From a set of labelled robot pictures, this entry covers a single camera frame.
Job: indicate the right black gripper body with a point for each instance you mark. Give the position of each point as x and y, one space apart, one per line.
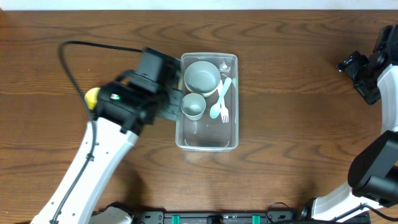
355 70

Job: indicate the clear plastic container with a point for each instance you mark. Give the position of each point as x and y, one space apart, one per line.
209 134

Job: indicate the mint green spoon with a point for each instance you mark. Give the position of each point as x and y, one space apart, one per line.
216 108

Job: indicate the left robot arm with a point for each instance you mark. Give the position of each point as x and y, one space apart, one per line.
120 113

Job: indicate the yellow bowl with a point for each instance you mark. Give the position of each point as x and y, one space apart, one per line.
203 90

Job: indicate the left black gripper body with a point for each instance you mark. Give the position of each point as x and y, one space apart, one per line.
171 104

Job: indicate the grey bowl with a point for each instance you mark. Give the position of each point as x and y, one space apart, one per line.
202 73

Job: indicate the yellow cup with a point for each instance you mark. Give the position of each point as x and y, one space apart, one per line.
91 97

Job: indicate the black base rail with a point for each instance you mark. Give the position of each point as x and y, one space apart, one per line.
233 217

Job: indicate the white bowl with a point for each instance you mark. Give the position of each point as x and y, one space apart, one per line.
203 94

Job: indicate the grey cup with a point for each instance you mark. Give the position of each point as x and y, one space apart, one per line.
193 106

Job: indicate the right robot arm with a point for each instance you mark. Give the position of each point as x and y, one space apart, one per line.
372 176

